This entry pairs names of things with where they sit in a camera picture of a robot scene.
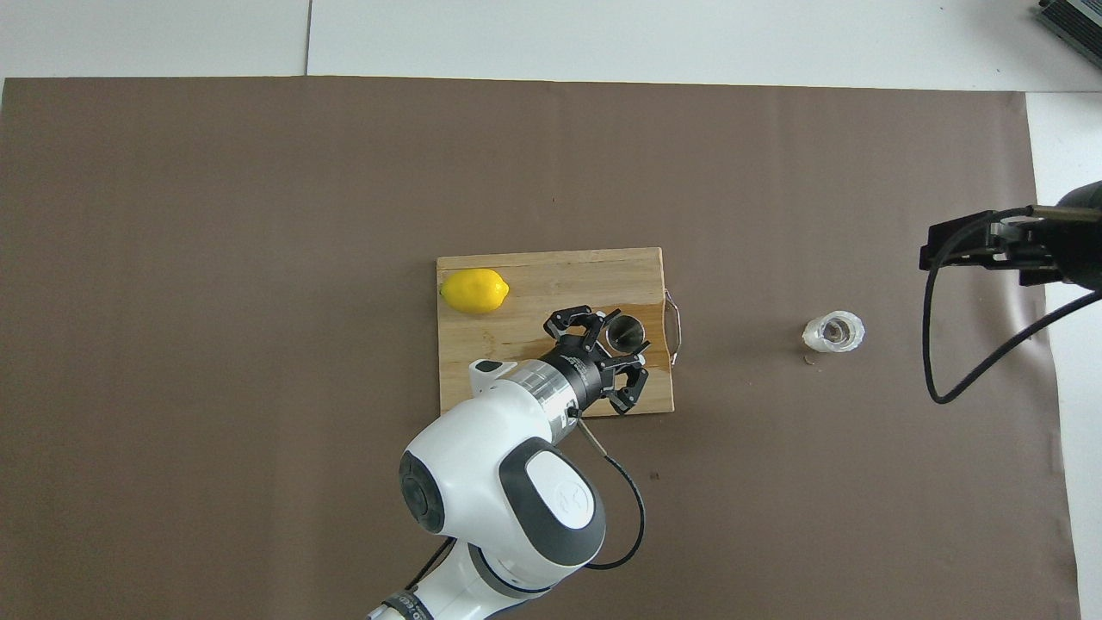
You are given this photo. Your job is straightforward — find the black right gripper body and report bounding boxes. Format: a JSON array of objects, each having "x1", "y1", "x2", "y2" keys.
[{"x1": 1057, "y1": 181, "x2": 1102, "y2": 289}]

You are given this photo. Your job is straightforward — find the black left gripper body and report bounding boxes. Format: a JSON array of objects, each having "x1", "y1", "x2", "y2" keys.
[{"x1": 541, "y1": 340, "x2": 616, "y2": 414}]

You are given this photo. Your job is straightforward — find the steel double jigger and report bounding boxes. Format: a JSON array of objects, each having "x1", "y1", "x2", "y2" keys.
[{"x1": 605, "y1": 314, "x2": 647, "y2": 356}]

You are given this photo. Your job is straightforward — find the wooden cutting board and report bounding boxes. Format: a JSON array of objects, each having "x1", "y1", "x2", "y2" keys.
[{"x1": 436, "y1": 247, "x2": 685, "y2": 425}]

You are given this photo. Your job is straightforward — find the yellow lemon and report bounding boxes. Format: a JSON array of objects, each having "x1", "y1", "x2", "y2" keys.
[{"x1": 440, "y1": 268, "x2": 511, "y2": 315}]

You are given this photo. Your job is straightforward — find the black ribbed device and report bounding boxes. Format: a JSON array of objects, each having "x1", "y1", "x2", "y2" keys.
[{"x1": 1036, "y1": 0, "x2": 1102, "y2": 70}]

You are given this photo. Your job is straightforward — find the brown paper table mat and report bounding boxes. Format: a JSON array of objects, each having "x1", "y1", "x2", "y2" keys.
[{"x1": 0, "y1": 76, "x2": 1081, "y2": 620}]

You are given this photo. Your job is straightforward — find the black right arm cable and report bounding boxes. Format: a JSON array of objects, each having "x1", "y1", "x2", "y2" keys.
[{"x1": 923, "y1": 207, "x2": 1102, "y2": 406}]

